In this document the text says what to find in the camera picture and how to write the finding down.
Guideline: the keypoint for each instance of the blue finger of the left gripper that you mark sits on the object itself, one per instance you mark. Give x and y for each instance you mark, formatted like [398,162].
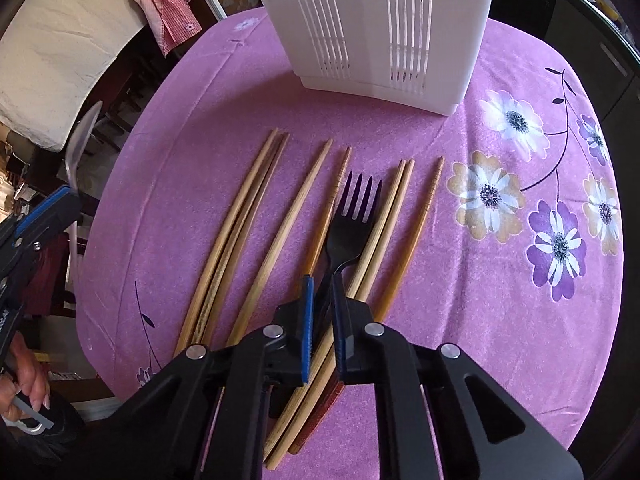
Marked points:
[51,217]

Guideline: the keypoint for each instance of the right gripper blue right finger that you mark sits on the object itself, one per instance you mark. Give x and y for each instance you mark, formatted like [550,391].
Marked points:
[341,324]

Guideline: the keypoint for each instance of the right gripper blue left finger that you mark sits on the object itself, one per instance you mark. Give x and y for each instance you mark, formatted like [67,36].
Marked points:
[305,323]

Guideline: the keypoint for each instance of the brown ribbed chopstick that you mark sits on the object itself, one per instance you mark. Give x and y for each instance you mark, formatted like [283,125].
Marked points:
[322,226]
[331,387]

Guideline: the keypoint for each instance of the light bamboo chopstick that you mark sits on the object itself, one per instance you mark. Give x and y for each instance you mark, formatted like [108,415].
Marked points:
[280,428]
[362,295]
[221,239]
[263,274]
[208,297]

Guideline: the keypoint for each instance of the black plastic fork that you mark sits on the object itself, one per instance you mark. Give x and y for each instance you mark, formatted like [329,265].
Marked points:
[347,235]

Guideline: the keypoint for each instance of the person's left hand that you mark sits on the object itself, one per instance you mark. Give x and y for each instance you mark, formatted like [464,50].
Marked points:
[31,381]

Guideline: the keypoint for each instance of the purple floral tablecloth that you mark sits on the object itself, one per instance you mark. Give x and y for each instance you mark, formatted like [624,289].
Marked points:
[292,284]

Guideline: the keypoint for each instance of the white plastic utensil holder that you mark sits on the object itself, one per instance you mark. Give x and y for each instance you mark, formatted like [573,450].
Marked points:
[419,53]

